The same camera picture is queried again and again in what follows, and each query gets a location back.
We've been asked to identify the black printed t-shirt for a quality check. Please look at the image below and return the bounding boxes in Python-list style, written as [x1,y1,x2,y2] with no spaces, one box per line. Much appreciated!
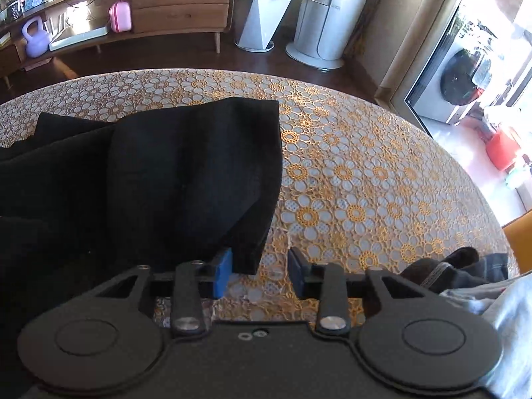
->
[0,97,283,325]

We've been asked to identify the beige curtain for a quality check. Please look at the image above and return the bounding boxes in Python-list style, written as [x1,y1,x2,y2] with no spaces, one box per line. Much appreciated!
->
[345,0,464,102]

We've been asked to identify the red bucket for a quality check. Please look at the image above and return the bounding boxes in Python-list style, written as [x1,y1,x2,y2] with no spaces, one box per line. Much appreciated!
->
[486,129,522,171]

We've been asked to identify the light grey garment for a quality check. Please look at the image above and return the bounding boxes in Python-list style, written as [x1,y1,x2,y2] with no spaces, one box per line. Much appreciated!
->
[438,270,532,399]

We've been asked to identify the floral lace tablecloth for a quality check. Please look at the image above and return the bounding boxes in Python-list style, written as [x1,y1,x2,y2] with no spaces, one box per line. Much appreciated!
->
[0,68,520,327]

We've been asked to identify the wooden sideboard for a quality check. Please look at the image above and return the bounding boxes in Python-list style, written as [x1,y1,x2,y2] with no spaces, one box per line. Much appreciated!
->
[0,0,235,88]

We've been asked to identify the dark clothes pile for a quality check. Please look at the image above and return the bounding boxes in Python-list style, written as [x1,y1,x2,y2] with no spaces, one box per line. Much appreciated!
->
[399,246,510,296]

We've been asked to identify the green plant in white planter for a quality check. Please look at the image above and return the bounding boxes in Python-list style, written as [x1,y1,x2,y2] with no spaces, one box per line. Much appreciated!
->
[230,0,296,53]

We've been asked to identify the pink case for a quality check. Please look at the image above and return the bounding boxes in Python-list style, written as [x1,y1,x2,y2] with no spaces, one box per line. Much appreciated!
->
[109,1,132,33]

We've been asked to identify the white tower air conditioner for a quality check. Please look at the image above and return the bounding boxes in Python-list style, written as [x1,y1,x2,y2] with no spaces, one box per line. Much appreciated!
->
[286,0,381,69]

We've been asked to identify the purple kettlebell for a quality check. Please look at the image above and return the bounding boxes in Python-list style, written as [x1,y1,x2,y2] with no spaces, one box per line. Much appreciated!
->
[21,17,53,58]

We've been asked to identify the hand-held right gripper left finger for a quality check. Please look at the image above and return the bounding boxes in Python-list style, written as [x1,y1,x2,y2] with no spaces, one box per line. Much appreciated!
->
[93,248,233,337]

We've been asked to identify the yellow chair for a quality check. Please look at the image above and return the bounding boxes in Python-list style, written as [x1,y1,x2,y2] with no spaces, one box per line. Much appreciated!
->
[502,215,532,276]

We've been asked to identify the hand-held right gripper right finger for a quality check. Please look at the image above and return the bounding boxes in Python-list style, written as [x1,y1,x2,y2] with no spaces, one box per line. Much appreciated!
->
[288,246,438,335]

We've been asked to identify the washing machine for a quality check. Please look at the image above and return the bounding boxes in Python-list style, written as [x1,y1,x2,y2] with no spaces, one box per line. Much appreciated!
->
[409,33,501,125]

